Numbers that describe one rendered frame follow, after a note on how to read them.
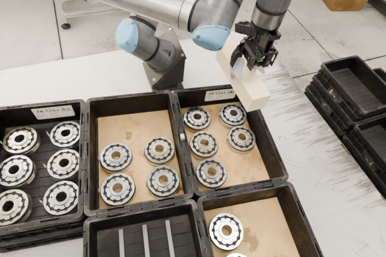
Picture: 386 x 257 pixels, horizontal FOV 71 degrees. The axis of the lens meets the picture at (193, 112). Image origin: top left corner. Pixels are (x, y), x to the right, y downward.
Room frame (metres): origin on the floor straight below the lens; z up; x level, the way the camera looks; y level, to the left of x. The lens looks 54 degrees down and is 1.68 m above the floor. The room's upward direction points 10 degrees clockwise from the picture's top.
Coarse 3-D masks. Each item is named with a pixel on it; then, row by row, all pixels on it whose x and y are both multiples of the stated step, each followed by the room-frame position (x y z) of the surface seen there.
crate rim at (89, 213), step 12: (108, 96) 0.55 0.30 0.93; (120, 96) 0.56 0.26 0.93; (132, 96) 0.57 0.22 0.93; (180, 132) 0.46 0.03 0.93; (84, 144) 0.36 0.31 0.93; (180, 144) 0.41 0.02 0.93; (84, 156) 0.32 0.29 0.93; (84, 168) 0.28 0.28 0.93; (84, 180) 0.25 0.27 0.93; (84, 192) 0.22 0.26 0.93; (192, 192) 0.27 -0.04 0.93; (84, 204) 0.18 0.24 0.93; (132, 204) 0.21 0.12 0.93; (144, 204) 0.21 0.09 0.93; (156, 204) 0.22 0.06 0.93
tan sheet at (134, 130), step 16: (144, 112) 0.58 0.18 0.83; (160, 112) 0.59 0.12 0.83; (112, 128) 0.48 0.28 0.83; (128, 128) 0.49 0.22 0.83; (144, 128) 0.51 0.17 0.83; (160, 128) 0.52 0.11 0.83; (128, 144) 0.43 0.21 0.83; (144, 144) 0.44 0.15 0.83; (144, 160) 0.38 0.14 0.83; (176, 160) 0.40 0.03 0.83; (144, 176) 0.33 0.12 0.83; (144, 192) 0.28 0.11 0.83; (176, 192) 0.29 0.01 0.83
